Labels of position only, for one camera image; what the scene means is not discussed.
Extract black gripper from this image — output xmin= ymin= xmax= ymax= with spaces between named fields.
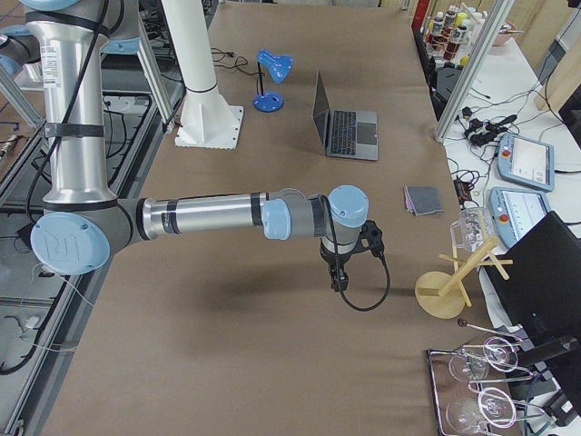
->
xmin=320 ymin=220 xmax=384 ymax=292

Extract grey laptop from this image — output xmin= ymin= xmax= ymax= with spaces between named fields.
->
xmin=312 ymin=71 xmax=379 ymax=161

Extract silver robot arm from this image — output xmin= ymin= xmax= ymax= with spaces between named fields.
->
xmin=25 ymin=1 xmax=384 ymax=292
xmin=1 ymin=25 xmax=43 ymax=83

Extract grey folded cloths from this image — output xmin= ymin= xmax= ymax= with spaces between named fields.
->
xmin=403 ymin=185 xmax=444 ymax=216

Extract wooden mug tree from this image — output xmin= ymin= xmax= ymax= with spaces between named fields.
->
xmin=415 ymin=236 xmax=514 ymax=319

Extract clear glass mug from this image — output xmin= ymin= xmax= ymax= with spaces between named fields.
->
xmin=450 ymin=207 xmax=497 ymax=253

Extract lower blue teach pendant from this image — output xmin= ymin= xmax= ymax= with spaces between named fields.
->
xmin=488 ymin=187 xmax=551 ymax=248

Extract blue teach pendant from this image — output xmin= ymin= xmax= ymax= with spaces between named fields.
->
xmin=497 ymin=133 xmax=555 ymax=193
xmin=488 ymin=187 xmax=551 ymax=248

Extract upper blue teach pendant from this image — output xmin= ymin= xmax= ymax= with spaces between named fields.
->
xmin=497 ymin=133 xmax=555 ymax=193

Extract black computer monitor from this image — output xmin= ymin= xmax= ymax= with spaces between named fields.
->
xmin=485 ymin=212 xmax=580 ymax=411

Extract upper wine glass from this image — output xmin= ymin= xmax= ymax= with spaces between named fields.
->
xmin=448 ymin=336 xmax=517 ymax=382

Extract wine glass rack tray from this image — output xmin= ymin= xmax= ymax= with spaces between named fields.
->
xmin=426 ymin=319 xmax=547 ymax=435

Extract blue desk lamp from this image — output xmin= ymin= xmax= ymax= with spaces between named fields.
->
xmin=253 ymin=49 xmax=294 ymax=113

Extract lower wine glass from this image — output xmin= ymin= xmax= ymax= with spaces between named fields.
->
xmin=445 ymin=387 xmax=517 ymax=435

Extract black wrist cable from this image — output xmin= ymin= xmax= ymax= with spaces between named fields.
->
xmin=312 ymin=193 xmax=391 ymax=312

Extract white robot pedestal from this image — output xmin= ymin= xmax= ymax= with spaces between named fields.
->
xmin=162 ymin=0 xmax=243 ymax=150

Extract copper wire bottle rack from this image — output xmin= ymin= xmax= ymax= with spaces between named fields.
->
xmin=421 ymin=2 xmax=487 ymax=64

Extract black lamp power cable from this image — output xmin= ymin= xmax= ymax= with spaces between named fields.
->
xmin=211 ymin=47 xmax=261 ymax=79

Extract aluminium frame post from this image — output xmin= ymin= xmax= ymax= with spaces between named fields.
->
xmin=434 ymin=0 xmax=515 ymax=144

